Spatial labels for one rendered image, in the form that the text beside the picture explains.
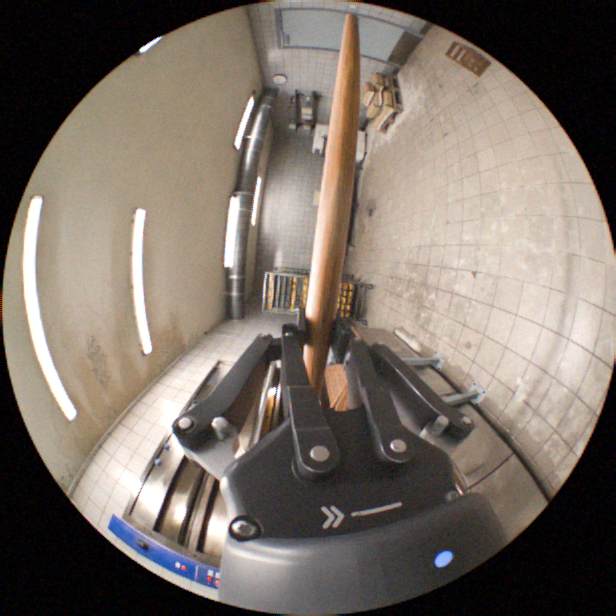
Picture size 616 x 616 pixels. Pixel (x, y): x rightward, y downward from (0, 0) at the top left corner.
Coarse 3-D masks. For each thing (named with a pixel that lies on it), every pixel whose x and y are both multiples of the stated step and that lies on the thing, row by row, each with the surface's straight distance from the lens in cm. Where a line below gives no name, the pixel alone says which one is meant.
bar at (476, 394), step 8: (408, 360) 147; (416, 360) 152; (424, 360) 157; (432, 360) 164; (440, 360) 169; (440, 368) 169; (472, 384) 149; (472, 392) 142; (480, 392) 145; (448, 400) 121; (456, 400) 126; (464, 400) 134; (472, 400) 150; (480, 400) 146
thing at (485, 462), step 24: (360, 336) 181; (384, 336) 198; (432, 384) 141; (456, 408) 129; (480, 432) 123; (456, 456) 101; (480, 456) 111; (504, 456) 122; (456, 480) 93; (480, 480) 106; (504, 480) 113; (528, 480) 127; (504, 504) 107; (528, 504) 121; (504, 528) 105
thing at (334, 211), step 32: (352, 32) 48; (352, 64) 32; (352, 96) 25; (352, 128) 21; (352, 160) 19; (352, 192) 18; (320, 224) 16; (320, 256) 16; (320, 288) 16; (320, 320) 17; (320, 352) 18; (320, 384) 21
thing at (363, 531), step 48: (288, 432) 7; (336, 432) 7; (240, 480) 6; (288, 480) 6; (336, 480) 6; (384, 480) 7; (432, 480) 8; (240, 528) 6; (288, 528) 6; (336, 528) 6; (384, 528) 4; (432, 528) 4; (480, 528) 5; (240, 576) 5; (288, 576) 4; (336, 576) 4; (384, 576) 4; (432, 576) 4
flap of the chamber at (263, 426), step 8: (272, 368) 184; (272, 376) 173; (272, 384) 172; (272, 392) 171; (264, 400) 150; (272, 400) 171; (264, 408) 144; (264, 416) 142; (264, 424) 142; (256, 432) 130; (264, 432) 142; (256, 440) 127
